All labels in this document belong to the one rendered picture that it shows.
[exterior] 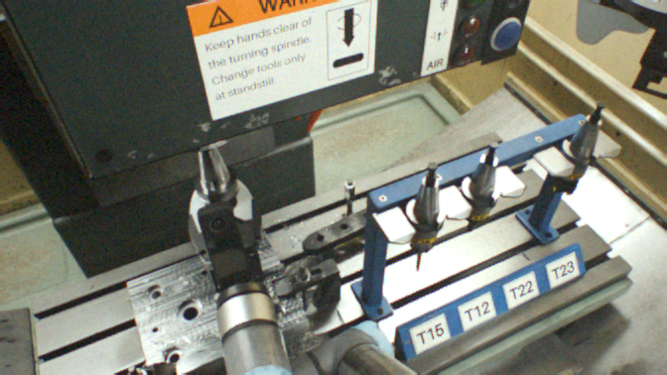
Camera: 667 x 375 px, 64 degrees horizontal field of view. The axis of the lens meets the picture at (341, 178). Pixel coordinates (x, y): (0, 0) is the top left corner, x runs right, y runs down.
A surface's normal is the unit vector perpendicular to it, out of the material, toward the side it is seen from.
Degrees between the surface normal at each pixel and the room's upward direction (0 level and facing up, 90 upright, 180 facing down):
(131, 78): 90
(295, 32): 90
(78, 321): 0
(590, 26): 90
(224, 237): 61
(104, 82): 90
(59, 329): 0
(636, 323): 24
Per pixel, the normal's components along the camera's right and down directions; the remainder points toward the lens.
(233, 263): 0.30, 0.27
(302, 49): 0.44, 0.66
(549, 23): -0.90, 0.31
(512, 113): -0.37, -0.49
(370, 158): 0.00, -0.68
